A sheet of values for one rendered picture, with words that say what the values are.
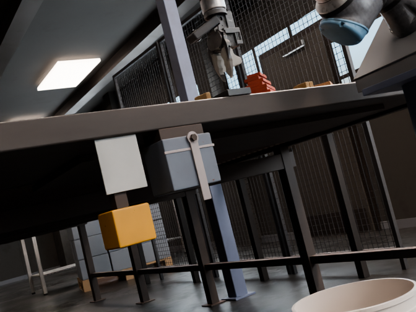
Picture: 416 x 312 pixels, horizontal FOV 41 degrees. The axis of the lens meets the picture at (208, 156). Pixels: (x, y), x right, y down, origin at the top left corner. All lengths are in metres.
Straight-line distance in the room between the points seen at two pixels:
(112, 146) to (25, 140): 0.19
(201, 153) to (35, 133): 0.38
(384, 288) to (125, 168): 0.74
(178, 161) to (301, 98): 0.46
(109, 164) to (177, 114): 0.21
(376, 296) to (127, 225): 0.70
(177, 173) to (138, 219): 0.14
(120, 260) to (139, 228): 5.52
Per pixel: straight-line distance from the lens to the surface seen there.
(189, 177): 1.25
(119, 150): 1.21
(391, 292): 1.51
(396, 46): 1.61
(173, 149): 1.25
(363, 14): 1.47
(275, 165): 2.86
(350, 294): 1.55
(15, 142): 1.13
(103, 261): 6.67
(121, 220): 1.16
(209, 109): 1.35
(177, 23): 3.93
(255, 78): 2.70
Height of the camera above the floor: 0.67
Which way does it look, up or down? 5 degrees up
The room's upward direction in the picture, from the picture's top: 14 degrees counter-clockwise
